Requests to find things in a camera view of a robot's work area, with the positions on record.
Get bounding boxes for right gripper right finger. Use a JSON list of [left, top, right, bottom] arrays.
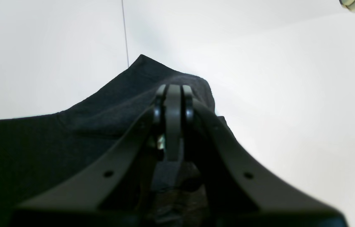
[[182, 86, 346, 227]]

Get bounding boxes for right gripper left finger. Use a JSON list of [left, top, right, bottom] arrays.
[[14, 85, 181, 227]]

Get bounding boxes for black t-shirt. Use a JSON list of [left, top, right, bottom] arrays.
[[0, 55, 216, 227]]

